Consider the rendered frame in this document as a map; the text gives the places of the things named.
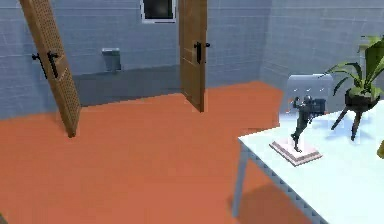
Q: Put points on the brown panelled room door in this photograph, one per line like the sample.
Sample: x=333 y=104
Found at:
x=191 y=66

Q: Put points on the white framed dark window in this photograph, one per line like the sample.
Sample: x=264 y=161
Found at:
x=158 y=9

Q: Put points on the grey chair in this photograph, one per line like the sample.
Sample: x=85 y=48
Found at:
x=308 y=85

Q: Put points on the brown perforated room door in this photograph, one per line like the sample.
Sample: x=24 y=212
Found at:
x=50 y=40

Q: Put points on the white table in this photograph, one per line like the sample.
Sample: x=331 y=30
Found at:
x=346 y=180

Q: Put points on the green plant in black pot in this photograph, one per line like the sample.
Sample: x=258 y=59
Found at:
x=361 y=96

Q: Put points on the yellow round thing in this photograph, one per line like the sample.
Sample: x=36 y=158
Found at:
x=381 y=149

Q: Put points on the grey wall box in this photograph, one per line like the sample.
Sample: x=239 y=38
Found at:
x=111 y=60

